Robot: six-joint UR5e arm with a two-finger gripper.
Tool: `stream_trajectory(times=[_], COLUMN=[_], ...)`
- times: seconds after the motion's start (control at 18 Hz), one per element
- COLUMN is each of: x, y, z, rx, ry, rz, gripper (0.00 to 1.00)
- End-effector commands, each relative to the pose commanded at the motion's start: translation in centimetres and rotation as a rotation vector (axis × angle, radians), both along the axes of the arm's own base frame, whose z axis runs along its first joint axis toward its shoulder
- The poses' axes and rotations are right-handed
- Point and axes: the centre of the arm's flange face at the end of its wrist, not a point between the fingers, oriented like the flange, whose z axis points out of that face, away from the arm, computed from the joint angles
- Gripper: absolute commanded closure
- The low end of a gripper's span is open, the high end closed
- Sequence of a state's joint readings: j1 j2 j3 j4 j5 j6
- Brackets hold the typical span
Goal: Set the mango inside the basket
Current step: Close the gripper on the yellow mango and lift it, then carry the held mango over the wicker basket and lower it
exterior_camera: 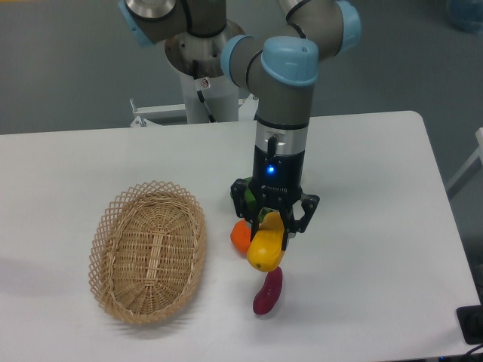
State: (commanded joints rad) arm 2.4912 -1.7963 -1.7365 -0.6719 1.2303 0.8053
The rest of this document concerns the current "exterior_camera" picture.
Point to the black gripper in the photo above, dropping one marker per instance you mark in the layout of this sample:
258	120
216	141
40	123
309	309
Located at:
278	177

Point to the yellow toy mango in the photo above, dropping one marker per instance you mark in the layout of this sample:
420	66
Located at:
265	252

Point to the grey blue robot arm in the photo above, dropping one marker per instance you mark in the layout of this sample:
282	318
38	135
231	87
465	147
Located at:
280	70

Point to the woven wicker basket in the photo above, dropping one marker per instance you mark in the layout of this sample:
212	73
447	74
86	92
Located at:
148	253

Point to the green toy vegetable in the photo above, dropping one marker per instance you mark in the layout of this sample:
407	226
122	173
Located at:
250	196

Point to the orange toy fruit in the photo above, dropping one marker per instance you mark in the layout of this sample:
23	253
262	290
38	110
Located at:
240	237

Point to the purple toy sweet potato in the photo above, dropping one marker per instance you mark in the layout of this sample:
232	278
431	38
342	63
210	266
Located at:
268	295

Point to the black power adapter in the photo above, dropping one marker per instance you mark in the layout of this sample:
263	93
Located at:
470	320

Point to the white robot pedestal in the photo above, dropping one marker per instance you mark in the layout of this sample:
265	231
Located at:
208	95

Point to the white table leg frame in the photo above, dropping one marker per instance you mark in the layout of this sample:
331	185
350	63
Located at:
470	167

